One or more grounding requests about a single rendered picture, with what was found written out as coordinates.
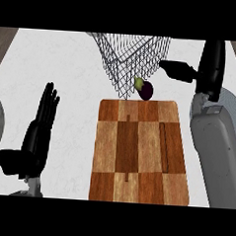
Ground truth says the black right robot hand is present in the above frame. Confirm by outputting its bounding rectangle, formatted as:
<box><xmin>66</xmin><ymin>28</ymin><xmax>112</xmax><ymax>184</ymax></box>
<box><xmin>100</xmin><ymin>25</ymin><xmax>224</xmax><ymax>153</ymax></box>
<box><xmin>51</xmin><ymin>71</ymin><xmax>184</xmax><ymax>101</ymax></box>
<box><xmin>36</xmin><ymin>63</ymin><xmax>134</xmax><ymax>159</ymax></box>
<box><xmin>156</xmin><ymin>37</ymin><xmax>227</xmax><ymax>103</ymax></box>

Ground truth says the purple eggplant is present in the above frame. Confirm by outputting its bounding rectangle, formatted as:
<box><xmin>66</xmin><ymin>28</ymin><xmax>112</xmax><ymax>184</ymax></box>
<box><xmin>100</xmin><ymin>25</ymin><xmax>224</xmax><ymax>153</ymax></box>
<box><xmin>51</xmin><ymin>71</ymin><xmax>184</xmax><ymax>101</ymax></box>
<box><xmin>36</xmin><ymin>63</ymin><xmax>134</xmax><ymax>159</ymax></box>
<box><xmin>133</xmin><ymin>76</ymin><xmax>155</xmax><ymax>103</ymax></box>

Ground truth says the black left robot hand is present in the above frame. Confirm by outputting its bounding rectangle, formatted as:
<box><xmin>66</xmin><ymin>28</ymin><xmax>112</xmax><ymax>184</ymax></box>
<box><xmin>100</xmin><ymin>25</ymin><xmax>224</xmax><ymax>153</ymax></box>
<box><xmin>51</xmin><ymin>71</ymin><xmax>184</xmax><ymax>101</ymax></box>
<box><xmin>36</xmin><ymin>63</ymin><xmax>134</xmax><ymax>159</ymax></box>
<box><xmin>0</xmin><ymin>78</ymin><xmax>62</xmax><ymax>183</ymax></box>

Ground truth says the wooden checkered cutting board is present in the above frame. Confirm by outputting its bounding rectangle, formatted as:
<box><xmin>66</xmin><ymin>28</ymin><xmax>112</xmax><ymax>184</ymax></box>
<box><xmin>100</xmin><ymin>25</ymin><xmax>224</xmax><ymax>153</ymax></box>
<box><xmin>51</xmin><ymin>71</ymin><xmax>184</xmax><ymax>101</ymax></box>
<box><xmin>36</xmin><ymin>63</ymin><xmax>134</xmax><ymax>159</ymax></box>
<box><xmin>87</xmin><ymin>95</ymin><xmax>197</xmax><ymax>207</ymax></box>

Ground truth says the grey wire basket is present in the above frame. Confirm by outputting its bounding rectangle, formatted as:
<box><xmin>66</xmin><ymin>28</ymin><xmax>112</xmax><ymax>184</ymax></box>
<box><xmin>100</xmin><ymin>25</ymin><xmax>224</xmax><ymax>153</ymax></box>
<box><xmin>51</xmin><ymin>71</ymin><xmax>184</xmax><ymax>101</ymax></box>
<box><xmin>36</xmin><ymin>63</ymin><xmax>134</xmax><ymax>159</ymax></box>
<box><xmin>82</xmin><ymin>32</ymin><xmax>173</xmax><ymax>104</ymax></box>

